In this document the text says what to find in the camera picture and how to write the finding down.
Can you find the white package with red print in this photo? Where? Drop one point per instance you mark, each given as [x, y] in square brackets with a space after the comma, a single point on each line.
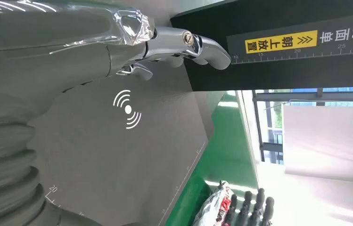
[213, 206]

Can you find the black weighing scale platform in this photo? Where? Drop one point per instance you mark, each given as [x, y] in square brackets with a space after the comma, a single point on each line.
[117, 162]

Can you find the green conveyor belt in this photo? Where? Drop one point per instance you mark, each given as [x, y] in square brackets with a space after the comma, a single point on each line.
[226, 149]

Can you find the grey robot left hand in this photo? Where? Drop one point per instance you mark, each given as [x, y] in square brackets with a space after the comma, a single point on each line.
[54, 56]

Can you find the black scale column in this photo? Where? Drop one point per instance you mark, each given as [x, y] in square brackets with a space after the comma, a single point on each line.
[273, 71]

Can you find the dark window frame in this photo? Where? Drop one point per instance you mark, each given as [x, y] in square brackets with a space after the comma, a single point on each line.
[304, 96]

